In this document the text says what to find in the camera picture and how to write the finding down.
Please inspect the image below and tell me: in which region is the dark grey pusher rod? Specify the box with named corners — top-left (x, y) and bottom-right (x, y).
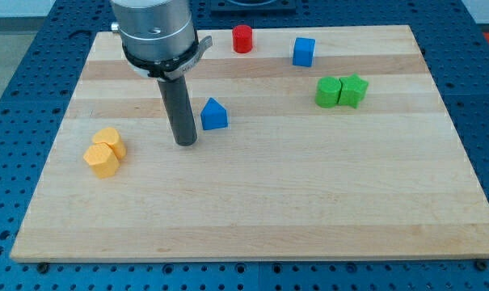
top-left (158, 77), bottom-right (197, 146)

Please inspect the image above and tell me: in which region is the blue triangle block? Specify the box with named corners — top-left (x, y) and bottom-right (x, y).
top-left (200, 98), bottom-right (228, 130)

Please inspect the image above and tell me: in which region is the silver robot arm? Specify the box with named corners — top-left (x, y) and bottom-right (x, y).
top-left (110, 0), bottom-right (213, 146)

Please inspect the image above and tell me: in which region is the yellow heart block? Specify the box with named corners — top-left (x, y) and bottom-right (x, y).
top-left (91, 127), bottom-right (127, 159)

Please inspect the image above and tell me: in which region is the red cylinder block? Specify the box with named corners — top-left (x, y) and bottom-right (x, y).
top-left (232, 24), bottom-right (253, 53)

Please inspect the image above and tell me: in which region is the yellow hexagon block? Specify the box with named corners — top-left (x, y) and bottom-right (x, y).
top-left (83, 143), bottom-right (120, 179)

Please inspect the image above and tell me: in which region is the blue cube block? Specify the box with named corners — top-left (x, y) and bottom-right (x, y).
top-left (292, 37), bottom-right (316, 67)

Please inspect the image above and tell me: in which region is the green cylinder block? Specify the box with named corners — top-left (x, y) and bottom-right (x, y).
top-left (314, 76), bottom-right (342, 108)

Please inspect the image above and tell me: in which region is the wooden board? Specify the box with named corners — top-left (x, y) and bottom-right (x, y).
top-left (11, 25), bottom-right (489, 263)

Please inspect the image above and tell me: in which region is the green star block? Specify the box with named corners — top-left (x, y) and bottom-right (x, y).
top-left (338, 74), bottom-right (369, 108)

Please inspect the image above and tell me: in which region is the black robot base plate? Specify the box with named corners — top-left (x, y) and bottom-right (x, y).
top-left (209, 0), bottom-right (297, 12)

